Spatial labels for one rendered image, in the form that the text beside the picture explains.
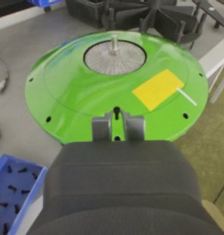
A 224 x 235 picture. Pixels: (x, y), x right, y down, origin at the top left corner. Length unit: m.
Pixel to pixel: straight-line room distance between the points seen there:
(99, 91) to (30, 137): 0.25
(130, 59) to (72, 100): 0.11
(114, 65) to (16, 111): 0.32
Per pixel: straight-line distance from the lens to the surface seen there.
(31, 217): 0.37
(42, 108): 0.26
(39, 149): 0.41
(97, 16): 0.79
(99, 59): 0.28
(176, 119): 0.23
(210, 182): 1.46
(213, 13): 0.90
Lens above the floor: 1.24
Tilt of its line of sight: 52 degrees down
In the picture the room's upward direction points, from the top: 3 degrees counter-clockwise
